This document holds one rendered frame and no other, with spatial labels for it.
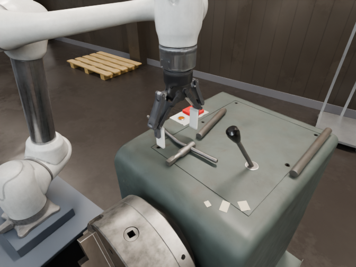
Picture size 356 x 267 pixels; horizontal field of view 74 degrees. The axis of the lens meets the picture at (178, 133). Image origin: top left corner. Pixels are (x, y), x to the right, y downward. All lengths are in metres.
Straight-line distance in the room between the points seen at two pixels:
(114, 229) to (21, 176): 0.60
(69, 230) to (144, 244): 0.72
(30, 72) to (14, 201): 0.49
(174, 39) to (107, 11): 0.23
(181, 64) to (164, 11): 0.11
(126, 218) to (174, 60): 0.38
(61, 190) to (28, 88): 0.60
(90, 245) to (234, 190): 0.36
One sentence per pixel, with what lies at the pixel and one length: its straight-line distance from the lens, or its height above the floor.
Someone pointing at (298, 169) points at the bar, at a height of 1.28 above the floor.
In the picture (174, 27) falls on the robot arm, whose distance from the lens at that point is 0.54.
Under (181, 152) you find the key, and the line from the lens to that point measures 0.68.
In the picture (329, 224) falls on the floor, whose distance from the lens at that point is 2.40.
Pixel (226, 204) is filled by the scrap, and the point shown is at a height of 1.26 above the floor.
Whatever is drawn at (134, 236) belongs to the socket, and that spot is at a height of 1.23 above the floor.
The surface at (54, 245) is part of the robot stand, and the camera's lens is 1.22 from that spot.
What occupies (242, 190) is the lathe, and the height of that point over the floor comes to 1.26.
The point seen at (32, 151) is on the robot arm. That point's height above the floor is 1.06.
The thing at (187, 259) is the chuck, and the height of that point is 1.18.
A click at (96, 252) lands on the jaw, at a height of 1.16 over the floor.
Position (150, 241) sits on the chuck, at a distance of 0.56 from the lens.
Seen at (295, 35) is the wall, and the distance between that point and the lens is 3.82.
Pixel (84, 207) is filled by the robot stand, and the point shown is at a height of 0.75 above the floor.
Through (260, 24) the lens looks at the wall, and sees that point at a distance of 3.93.
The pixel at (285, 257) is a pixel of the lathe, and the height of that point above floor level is 0.54.
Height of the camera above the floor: 1.71
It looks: 35 degrees down
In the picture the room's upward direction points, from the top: straight up
